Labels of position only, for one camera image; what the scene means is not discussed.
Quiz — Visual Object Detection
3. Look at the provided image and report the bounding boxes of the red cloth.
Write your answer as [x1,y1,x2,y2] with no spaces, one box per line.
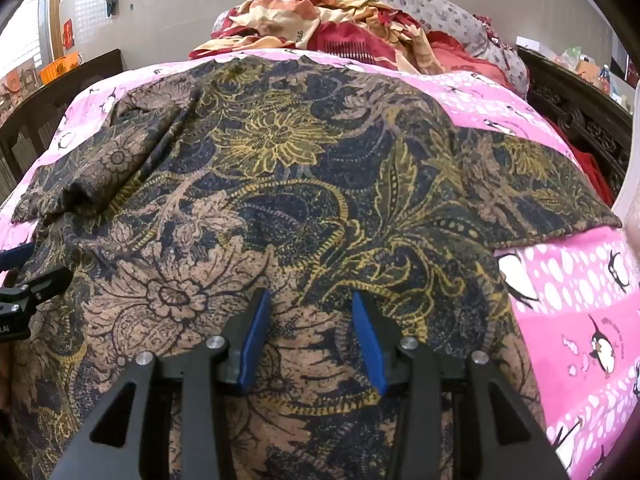
[545,115,617,207]

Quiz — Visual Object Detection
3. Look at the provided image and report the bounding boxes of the dark carved wooden headboard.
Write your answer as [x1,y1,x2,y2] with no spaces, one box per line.
[515,44,637,202]

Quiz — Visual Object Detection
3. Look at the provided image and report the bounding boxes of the assorted bottles and packets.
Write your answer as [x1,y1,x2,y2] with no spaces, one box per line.
[517,35,640,107]

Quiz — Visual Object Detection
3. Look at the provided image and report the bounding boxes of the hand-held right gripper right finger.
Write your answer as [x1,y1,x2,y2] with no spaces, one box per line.
[352,290,571,480]

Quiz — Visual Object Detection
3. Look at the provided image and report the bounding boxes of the grey floral pillow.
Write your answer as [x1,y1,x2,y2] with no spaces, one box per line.
[212,0,530,100]

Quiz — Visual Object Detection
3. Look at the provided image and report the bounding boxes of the pink penguin print blanket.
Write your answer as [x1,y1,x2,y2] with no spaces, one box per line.
[0,47,640,480]

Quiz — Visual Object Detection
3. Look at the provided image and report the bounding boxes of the dark wooden cabinet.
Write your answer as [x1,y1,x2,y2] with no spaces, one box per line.
[0,49,125,202]

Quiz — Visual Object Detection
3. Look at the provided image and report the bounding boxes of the lattice window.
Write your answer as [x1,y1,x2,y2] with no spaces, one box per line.
[0,0,54,82]

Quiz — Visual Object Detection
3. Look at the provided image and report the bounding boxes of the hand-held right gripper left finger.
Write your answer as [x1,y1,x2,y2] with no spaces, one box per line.
[50,288,273,480]

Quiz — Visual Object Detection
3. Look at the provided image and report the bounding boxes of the orange plastic basket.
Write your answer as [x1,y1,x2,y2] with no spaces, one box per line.
[39,51,82,85]

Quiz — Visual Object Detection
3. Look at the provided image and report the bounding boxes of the red orange floral quilt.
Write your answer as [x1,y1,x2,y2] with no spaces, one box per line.
[189,0,451,75]

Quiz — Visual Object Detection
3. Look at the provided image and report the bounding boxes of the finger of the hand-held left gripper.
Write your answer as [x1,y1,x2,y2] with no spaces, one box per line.
[0,244,37,272]
[0,265,72,310]

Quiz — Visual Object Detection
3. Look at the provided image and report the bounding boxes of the brown floral batik garment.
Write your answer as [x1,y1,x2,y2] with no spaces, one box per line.
[10,55,623,480]

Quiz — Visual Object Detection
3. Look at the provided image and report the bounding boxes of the coral pink blanket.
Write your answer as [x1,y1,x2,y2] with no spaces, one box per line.
[427,30,512,87]

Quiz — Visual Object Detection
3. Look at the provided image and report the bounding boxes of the white furniture piece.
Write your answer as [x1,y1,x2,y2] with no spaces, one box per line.
[612,155,640,262]

